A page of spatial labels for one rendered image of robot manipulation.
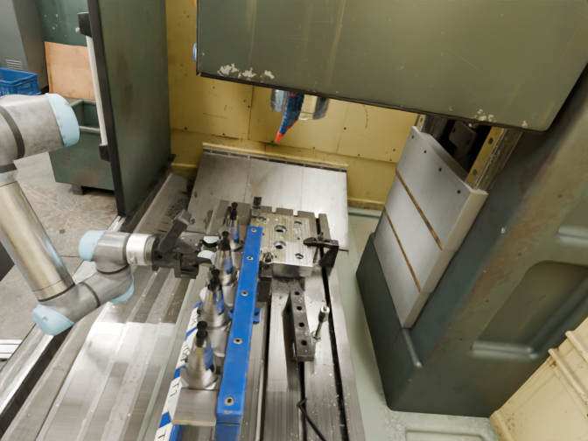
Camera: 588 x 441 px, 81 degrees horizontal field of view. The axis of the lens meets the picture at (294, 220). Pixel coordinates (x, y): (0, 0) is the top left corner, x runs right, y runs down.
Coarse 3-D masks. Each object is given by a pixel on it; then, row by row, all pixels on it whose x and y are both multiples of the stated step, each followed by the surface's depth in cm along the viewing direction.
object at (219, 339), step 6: (198, 330) 61; (210, 330) 61; (216, 330) 62; (192, 336) 60; (210, 336) 60; (216, 336) 60; (222, 336) 60; (186, 342) 59; (216, 342) 59; (222, 342) 60; (216, 348) 58; (222, 348) 59; (222, 354) 58
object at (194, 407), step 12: (180, 396) 51; (192, 396) 51; (204, 396) 51; (216, 396) 52; (168, 408) 49; (180, 408) 50; (192, 408) 50; (204, 408) 50; (180, 420) 48; (192, 420) 48; (204, 420) 49
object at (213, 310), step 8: (208, 288) 59; (208, 296) 59; (216, 296) 59; (208, 304) 60; (216, 304) 60; (224, 304) 62; (208, 312) 61; (216, 312) 61; (224, 312) 63; (208, 320) 61; (216, 320) 62
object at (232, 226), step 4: (228, 216) 78; (228, 220) 77; (232, 220) 77; (236, 220) 77; (228, 224) 77; (232, 224) 77; (236, 224) 78; (224, 228) 79; (228, 228) 78; (232, 228) 78; (236, 228) 78; (228, 232) 78; (232, 232) 78; (236, 232) 79; (228, 236) 79; (232, 236) 79; (236, 236) 79; (228, 240) 79; (232, 240) 79; (236, 240) 80; (232, 244) 80; (236, 244) 80
